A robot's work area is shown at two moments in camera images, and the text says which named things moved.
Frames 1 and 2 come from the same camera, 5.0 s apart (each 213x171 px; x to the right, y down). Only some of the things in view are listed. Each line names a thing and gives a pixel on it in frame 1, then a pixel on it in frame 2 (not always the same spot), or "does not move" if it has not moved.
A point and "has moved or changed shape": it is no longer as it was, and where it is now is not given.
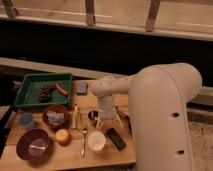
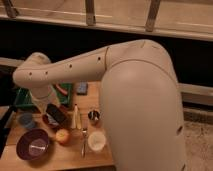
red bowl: [58, 109] does not move
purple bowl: [32, 144] does not move
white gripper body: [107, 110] → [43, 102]
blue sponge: [82, 88] does not move
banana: [76, 121] does not move
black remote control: [115, 138] has moved or changed shape
